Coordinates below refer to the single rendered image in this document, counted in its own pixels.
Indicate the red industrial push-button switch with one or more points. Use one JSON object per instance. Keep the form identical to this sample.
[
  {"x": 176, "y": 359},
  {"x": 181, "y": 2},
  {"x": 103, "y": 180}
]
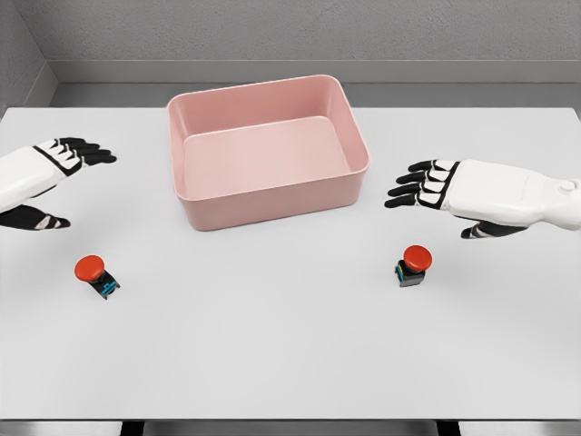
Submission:
[
  {"x": 93, "y": 272},
  {"x": 414, "y": 263}
]

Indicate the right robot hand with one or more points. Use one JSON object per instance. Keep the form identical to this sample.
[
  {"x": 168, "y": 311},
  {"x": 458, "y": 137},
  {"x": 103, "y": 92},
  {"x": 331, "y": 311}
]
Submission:
[{"x": 490, "y": 191}]

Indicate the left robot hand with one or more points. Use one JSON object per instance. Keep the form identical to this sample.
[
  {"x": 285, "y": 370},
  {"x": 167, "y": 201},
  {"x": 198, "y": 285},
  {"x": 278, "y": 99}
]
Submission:
[{"x": 27, "y": 175}]

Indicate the pink rectangular basket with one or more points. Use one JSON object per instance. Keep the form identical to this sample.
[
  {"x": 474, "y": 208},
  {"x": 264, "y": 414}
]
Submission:
[{"x": 268, "y": 154}]

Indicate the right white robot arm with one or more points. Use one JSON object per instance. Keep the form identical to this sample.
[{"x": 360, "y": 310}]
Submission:
[{"x": 567, "y": 204}]

